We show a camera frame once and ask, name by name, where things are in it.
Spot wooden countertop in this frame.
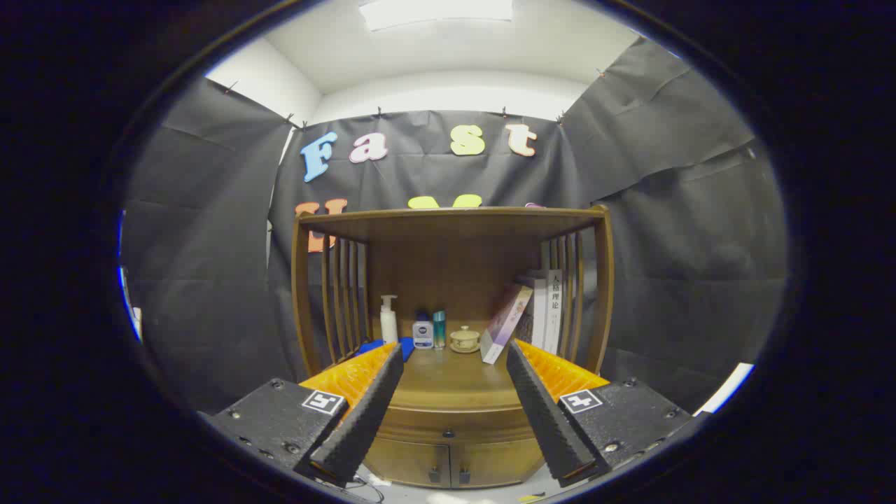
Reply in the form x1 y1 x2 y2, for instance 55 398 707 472
364 342 554 415

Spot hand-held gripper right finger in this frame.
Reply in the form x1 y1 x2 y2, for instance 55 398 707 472
505 339 694 489

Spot wooden cabinet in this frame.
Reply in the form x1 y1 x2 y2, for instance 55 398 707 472
290 204 615 489

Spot blue cloth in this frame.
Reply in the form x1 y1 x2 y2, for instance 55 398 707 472
353 337 415 363

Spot wooden cabinet door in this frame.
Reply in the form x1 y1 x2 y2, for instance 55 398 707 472
451 441 547 489
364 437 453 489

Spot pale pink book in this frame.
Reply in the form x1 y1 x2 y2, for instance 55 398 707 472
480 283 534 365

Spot wooden drawer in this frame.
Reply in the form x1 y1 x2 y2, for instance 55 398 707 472
374 405 543 445

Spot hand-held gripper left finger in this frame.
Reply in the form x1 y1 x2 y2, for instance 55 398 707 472
203 342 405 489

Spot black backdrop cloth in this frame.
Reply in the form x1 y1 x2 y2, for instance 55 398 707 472
120 36 790 421

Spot white pump bottle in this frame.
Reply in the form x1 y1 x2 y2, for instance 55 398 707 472
379 295 399 344

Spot black cable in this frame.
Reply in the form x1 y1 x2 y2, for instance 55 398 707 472
346 475 386 502

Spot beige lidded teacup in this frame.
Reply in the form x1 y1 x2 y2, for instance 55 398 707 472
449 325 481 354

